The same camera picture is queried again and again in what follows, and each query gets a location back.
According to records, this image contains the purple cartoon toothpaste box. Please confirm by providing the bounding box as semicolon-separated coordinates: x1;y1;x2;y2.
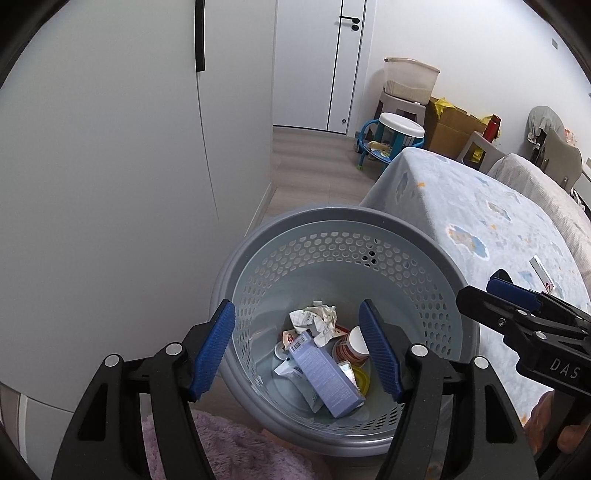
287;331;365;418

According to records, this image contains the purple fluffy rug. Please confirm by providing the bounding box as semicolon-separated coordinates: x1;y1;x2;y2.
140;410;320;480

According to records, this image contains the small red white box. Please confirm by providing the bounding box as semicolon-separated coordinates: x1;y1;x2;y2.
530;255;555;294

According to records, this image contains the brown cardboard box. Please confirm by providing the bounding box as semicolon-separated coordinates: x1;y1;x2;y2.
424;102;487;159

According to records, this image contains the red patterned snack wrapper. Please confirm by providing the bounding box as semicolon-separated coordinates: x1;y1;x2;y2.
281;325;351;353

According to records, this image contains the grey perforated trash basket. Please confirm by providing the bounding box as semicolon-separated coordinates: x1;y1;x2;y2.
211;206;480;457

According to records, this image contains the white door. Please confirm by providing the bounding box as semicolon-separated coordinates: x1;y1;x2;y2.
271;0;376;135

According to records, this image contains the grey chair with clothes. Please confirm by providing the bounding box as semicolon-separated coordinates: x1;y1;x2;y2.
527;106;583;192

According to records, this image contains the light blue mask package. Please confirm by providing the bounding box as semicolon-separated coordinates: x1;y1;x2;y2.
274;359;324;413

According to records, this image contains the white round cup lid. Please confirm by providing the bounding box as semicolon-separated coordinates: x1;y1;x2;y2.
273;341;290;362

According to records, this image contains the black wardrobe handle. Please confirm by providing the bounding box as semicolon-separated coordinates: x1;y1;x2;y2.
194;0;205;73

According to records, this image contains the person right hand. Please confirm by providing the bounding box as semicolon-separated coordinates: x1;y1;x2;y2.
523;389;591;458

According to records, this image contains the white green milk carton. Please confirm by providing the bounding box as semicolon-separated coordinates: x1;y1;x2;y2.
338;361;360;389

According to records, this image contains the red white paper cup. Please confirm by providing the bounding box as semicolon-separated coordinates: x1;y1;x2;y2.
332;326;370;367

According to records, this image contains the white paper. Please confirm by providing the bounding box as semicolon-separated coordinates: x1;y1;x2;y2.
290;301;338;348

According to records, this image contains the grey plastic stool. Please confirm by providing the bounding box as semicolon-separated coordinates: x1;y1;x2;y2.
457;131;505;174
374;91;426;126

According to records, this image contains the light blue patterned blanket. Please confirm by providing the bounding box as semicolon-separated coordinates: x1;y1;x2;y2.
358;146;591;428

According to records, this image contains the beige bed cover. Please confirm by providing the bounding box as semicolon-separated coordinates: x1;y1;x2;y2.
488;153;591;289

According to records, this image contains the white blue round stool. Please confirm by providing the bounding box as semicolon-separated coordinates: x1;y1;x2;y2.
356;113;426;170

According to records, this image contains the red water bottle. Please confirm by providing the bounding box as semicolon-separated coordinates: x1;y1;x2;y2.
483;114;501;143

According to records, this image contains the translucent storage bin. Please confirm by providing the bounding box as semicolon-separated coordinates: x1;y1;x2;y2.
383;57;441;105

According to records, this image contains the yellow cloth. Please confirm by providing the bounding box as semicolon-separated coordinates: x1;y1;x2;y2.
430;97;467;117

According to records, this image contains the black door handle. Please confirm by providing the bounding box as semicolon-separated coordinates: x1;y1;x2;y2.
339;15;361;31

